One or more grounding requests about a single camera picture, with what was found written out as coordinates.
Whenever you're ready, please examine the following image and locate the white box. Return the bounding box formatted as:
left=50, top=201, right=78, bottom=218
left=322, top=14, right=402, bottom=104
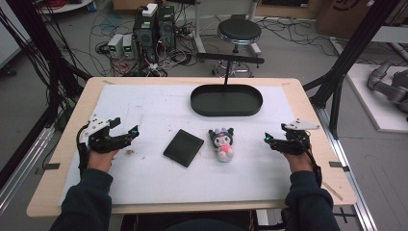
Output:
left=140, top=2, right=159, bottom=18

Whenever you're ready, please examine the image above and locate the hand-held gripper cable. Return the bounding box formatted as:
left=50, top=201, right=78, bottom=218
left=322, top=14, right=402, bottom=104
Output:
left=300, top=140, right=323, bottom=190
left=75, top=124, right=90, bottom=178

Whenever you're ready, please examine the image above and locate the cardboard box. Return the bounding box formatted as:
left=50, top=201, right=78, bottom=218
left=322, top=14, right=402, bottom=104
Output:
left=315, top=0, right=389, bottom=40

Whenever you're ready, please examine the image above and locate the black round stool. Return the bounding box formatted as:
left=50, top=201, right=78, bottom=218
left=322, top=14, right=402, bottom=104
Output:
left=212, top=16, right=264, bottom=79

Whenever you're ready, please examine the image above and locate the white power supply unit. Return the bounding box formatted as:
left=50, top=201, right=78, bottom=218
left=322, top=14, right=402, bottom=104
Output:
left=121, top=34, right=137, bottom=60
left=107, top=33, right=125, bottom=60

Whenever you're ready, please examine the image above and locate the black flat wallet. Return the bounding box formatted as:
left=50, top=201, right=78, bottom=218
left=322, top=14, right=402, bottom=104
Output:
left=162, top=128, right=205, bottom=168

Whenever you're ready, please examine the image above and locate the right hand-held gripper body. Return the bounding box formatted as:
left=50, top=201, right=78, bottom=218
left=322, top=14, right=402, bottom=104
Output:
left=281, top=117, right=320, bottom=156

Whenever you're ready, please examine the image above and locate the person's right hand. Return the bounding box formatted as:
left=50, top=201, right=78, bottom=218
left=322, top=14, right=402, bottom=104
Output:
left=282, top=147, right=315, bottom=174

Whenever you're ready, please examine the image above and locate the grey tape strip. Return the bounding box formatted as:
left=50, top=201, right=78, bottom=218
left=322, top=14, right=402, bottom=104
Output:
left=328, top=161, right=351, bottom=173
left=34, top=162, right=62, bottom=176

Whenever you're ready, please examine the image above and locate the person's left hand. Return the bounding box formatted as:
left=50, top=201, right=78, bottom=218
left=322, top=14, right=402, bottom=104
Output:
left=87, top=148, right=120, bottom=174

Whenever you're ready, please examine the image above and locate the left hand-held gripper cable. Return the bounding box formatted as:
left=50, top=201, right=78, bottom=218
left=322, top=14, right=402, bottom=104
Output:
left=75, top=124, right=90, bottom=178

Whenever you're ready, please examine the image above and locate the small plush doll toy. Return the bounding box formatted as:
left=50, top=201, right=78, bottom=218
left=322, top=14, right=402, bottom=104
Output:
left=208, top=127, right=236, bottom=164

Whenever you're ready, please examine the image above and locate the black oval tray with stand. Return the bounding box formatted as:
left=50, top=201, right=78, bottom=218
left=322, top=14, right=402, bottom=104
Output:
left=190, top=52, right=266, bottom=117

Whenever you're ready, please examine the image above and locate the white table mat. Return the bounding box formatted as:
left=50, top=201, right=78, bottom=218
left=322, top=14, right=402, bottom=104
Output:
left=58, top=83, right=304, bottom=207

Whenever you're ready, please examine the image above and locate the white board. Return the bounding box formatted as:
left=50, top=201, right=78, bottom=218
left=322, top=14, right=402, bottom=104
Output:
left=345, top=63, right=408, bottom=135

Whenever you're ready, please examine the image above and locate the right hand-held gripper cable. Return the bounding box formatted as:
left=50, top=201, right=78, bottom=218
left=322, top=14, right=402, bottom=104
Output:
left=300, top=140, right=323, bottom=190

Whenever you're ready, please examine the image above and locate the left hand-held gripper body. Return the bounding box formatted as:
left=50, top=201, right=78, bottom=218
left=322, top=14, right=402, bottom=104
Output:
left=79, top=113, right=114, bottom=154

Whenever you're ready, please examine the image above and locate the tangle of floor cables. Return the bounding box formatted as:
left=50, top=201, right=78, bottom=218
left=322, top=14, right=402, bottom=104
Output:
left=88, top=0, right=201, bottom=78

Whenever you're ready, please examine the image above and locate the black metal frame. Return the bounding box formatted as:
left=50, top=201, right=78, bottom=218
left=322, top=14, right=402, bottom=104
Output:
left=0, top=0, right=93, bottom=191
left=302, top=0, right=408, bottom=140

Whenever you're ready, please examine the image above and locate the black computer tower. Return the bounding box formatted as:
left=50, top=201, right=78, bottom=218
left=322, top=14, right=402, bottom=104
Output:
left=156, top=4, right=177, bottom=53
left=132, top=12, right=159, bottom=64

